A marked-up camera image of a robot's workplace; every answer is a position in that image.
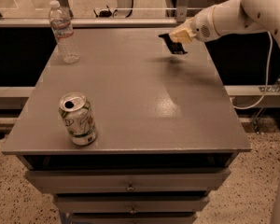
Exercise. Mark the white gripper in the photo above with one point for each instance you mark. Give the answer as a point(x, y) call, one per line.
point(202, 28)

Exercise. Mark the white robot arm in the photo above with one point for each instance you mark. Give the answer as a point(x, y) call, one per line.
point(231, 17)

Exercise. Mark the grey metal railing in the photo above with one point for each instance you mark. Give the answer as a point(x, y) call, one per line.
point(35, 13)

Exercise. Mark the black object behind railing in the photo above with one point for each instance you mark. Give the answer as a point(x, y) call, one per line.
point(105, 13)

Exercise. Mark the grey drawer cabinet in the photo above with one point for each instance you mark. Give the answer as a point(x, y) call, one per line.
point(152, 110)

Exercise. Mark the clear plastic water bottle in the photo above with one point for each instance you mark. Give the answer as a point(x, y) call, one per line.
point(62, 28)

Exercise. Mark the green white soda can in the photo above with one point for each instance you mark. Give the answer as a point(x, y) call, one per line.
point(76, 113)

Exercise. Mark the middle grey drawer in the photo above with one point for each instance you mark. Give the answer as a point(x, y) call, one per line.
point(132, 203)

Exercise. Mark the grey drawer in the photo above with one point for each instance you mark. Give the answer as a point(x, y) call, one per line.
point(132, 203)
point(71, 182)
point(142, 218)

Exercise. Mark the top grey drawer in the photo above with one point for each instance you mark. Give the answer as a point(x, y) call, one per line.
point(71, 182)

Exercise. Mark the bottom grey drawer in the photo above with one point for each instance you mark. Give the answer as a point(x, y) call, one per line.
point(142, 218)

